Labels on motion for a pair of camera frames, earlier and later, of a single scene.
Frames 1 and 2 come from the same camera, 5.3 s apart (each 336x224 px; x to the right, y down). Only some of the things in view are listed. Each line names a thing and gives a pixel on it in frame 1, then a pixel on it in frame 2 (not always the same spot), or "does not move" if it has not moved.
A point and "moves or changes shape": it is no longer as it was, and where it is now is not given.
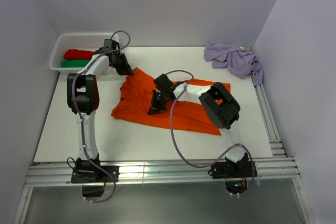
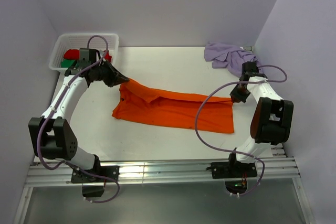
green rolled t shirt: [74, 63] does not move
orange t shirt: [134, 102] moves or changes shape
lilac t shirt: [241, 63] does not move
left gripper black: [127, 71] -> [116, 77]
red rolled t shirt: [74, 54] does not move
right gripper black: [153, 110] -> [236, 97]
